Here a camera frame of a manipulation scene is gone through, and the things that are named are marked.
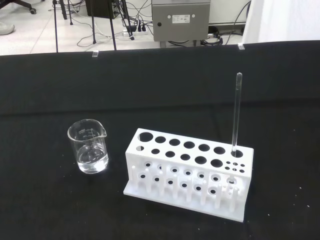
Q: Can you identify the white test tube rack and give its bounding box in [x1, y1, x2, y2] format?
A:
[122, 127, 255, 223]

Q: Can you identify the black table cloth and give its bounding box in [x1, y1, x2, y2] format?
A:
[0, 39, 320, 240]

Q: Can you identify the clear glass beaker with water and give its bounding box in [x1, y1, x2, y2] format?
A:
[66, 119, 110, 175]

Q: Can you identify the white power strip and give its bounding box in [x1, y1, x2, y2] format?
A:
[122, 24, 151, 36]

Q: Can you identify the grey metal cabinet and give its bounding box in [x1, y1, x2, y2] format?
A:
[151, 0, 211, 48]

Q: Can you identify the black tripod leg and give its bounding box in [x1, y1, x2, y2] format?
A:
[51, 0, 60, 54]
[89, 0, 98, 45]
[108, 0, 118, 51]
[121, 0, 135, 41]

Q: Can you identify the black equipment case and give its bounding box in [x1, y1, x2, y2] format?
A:
[84, 0, 121, 20]

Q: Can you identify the white hanging sheet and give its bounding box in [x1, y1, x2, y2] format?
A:
[241, 0, 320, 45]

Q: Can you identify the black office chair base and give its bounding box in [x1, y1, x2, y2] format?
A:
[11, 0, 38, 15]

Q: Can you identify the person's foot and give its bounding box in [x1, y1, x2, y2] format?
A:
[0, 21, 16, 36]

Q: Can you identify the white floor cable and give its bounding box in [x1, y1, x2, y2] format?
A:
[95, 21, 133, 41]

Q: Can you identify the black cable bundle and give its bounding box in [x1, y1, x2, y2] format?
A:
[199, 23, 244, 48]

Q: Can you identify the black floor cable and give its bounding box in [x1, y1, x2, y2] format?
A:
[76, 34, 112, 48]

